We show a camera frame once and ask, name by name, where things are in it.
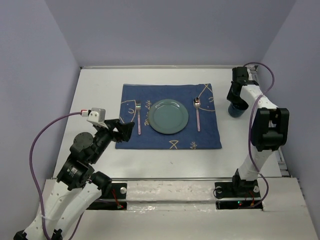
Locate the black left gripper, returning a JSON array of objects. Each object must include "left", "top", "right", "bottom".
[{"left": 90, "top": 118, "right": 136, "bottom": 163}]

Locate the pink handled steel fork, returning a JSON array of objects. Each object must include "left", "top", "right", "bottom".
[{"left": 135, "top": 100, "right": 141, "bottom": 135}]

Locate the dark blue mug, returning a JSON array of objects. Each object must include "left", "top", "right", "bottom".
[{"left": 227, "top": 98, "right": 249, "bottom": 118}]

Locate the teal ceramic plate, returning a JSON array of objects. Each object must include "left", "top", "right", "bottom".
[{"left": 147, "top": 99, "right": 189, "bottom": 135}]

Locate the pink handled steel spoon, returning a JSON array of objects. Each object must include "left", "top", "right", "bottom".
[{"left": 193, "top": 97, "right": 201, "bottom": 132}]

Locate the blue fish placemat cloth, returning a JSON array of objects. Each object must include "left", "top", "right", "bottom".
[{"left": 115, "top": 83, "right": 222, "bottom": 150}]

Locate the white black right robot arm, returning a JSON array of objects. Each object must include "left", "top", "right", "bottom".
[{"left": 226, "top": 66, "right": 290, "bottom": 197}]

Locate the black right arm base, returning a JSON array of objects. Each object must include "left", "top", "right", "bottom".
[{"left": 213, "top": 180, "right": 263, "bottom": 210}]

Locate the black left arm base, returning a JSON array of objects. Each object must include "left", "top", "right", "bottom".
[{"left": 87, "top": 182, "right": 128, "bottom": 211}]

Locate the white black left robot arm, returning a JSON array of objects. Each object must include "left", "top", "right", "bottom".
[{"left": 13, "top": 119, "right": 135, "bottom": 240}]

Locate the white foam strip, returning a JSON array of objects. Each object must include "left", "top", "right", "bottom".
[{"left": 126, "top": 180, "right": 216, "bottom": 203}]

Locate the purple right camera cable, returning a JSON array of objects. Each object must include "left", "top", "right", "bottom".
[{"left": 243, "top": 62, "right": 277, "bottom": 208}]

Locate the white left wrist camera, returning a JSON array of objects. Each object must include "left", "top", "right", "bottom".
[{"left": 80, "top": 107, "right": 107, "bottom": 128}]

